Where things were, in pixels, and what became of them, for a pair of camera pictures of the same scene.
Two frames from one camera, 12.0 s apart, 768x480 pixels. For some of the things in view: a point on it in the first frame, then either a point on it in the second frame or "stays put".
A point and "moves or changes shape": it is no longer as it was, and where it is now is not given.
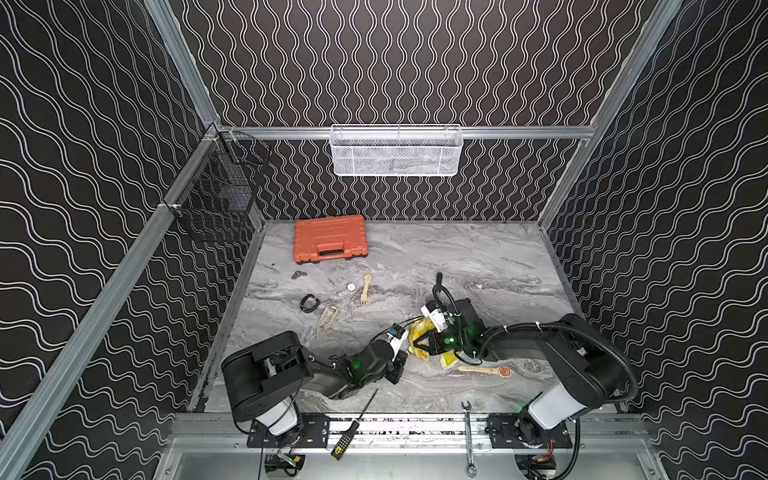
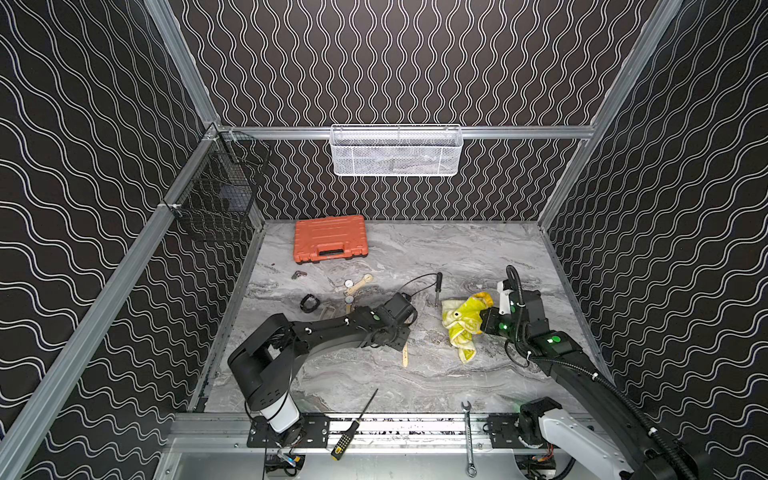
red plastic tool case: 330,238 stays put
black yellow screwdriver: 349,433 stays put
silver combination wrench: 472,469 stays put
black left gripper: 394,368 → 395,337
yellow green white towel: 418,329 moves or changes shape
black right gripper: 433,347 → 488,316
